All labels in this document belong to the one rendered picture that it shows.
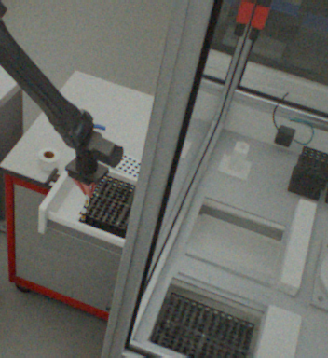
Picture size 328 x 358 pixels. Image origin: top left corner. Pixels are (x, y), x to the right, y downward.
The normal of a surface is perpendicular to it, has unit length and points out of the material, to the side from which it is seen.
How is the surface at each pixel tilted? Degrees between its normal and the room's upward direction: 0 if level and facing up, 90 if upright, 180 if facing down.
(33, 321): 1
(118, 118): 0
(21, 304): 1
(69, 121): 70
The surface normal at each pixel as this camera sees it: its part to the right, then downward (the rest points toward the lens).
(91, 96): 0.13, -0.65
